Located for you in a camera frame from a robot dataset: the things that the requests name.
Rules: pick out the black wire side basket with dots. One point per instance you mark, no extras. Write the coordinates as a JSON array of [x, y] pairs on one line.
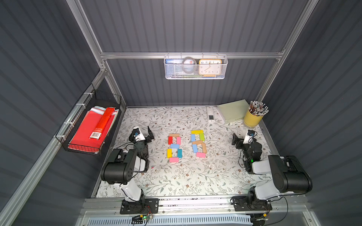
[[88, 100]]

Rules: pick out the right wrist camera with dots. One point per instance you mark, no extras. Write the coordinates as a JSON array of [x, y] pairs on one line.
[[249, 137]]

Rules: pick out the yellow pencil cup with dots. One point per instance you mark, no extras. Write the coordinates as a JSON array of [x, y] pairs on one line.
[[251, 120]]

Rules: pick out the red folders stack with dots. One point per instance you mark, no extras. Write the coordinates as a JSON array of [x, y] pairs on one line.
[[93, 130]]

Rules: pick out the round magnifier in basket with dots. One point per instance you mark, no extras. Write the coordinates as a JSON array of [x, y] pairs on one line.
[[188, 65]]

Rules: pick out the yellow block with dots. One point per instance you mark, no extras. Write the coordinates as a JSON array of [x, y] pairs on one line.
[[197, 132], [169, 153]]

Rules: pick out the white wire wall basket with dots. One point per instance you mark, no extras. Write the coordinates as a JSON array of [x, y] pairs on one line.
[[173, 67]]

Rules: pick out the teal block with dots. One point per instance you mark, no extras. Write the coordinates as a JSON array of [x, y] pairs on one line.
[[179, 153]]

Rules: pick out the white remote control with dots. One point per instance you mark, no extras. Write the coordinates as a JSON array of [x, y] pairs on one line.
[[210, 114]]

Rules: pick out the yellow block front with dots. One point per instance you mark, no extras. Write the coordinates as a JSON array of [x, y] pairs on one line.
[[169, 153]]

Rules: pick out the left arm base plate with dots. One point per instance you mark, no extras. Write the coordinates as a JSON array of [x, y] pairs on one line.
[[149, 205]]

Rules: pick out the red block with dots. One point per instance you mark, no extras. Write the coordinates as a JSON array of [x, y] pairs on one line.
[[170, 140]]

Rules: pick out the orange alarm clock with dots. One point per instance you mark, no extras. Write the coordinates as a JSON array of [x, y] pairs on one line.
[[210, 67]]

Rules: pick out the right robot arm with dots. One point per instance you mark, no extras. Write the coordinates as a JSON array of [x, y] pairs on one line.
[[288, 175]]

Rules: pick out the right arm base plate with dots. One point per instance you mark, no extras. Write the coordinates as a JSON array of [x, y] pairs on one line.
[[248, 203]]

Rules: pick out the natural wood block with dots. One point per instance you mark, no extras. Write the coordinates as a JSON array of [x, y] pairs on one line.
[[204, 148], [200, 142]]

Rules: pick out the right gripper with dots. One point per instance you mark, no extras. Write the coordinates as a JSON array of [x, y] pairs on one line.
[[240, 142]]

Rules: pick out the pale green book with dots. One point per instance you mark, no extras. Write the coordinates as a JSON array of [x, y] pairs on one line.
[[233, 111]]

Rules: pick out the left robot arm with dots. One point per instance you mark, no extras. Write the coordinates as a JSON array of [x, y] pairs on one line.
[[121, 168]]

